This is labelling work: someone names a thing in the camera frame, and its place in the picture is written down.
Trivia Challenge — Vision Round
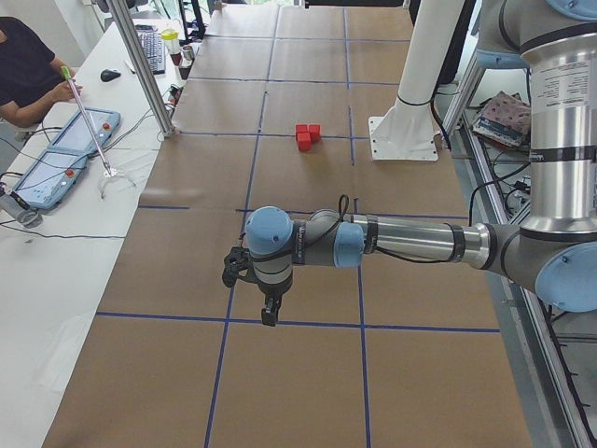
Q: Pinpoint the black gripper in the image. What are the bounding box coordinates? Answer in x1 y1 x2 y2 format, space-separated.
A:
257 279 293 327

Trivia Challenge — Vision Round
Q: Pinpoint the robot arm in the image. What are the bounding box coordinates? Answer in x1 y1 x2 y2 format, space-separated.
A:
239 1 596 326

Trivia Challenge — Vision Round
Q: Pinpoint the teach pendant near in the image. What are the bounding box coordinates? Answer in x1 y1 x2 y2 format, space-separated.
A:
13 150 88 210

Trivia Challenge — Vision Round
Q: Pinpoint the teach pendant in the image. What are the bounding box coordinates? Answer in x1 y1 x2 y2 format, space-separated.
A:
13 150 88 210
48 107 121 155

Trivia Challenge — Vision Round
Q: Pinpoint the teach pendant far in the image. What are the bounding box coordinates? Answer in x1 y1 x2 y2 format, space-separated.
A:
48 107 121 155

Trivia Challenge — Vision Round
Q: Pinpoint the metal cup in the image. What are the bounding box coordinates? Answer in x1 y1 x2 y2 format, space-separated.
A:
181 45 195 63

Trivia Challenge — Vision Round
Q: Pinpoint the black computer mouse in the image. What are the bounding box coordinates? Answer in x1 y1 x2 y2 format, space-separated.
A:
100 69 121 82

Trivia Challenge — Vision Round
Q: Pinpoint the yellow lid bottle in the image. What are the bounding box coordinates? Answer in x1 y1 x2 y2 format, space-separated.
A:
160 28 182 67

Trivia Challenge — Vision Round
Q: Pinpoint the black keyboard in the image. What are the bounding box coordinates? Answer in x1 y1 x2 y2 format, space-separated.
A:
138 32 166 75

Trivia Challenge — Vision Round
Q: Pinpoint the stack of patterned cloths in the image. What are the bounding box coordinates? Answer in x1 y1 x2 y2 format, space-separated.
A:
472 91 531 147

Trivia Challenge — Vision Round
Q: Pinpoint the pink reacher grabber tool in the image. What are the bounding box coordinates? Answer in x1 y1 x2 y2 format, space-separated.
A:
61 65 137 200

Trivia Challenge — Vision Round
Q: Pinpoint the seated person black shirt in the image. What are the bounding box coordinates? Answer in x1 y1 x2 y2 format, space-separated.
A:
1 17 74 128

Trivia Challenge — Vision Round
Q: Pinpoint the white pedestal mount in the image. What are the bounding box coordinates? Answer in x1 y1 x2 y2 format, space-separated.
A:
368 0 470 161

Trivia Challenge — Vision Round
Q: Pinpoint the aluminium frame post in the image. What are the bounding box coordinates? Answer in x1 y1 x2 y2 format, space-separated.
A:
106 0 174 137

